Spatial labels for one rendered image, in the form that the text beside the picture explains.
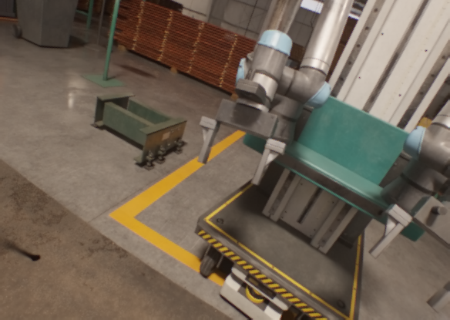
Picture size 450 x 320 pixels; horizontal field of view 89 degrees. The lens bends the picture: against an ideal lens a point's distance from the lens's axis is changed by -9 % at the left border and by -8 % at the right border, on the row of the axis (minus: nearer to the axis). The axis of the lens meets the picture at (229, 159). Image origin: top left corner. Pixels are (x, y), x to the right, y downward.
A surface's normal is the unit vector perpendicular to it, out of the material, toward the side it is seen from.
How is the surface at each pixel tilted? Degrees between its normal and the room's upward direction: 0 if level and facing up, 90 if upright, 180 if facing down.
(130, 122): 90
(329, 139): 90
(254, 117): 67
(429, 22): 90
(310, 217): 90
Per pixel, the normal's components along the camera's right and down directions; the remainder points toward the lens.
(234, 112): -0.26, -0.08
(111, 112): -0.35, 0.31
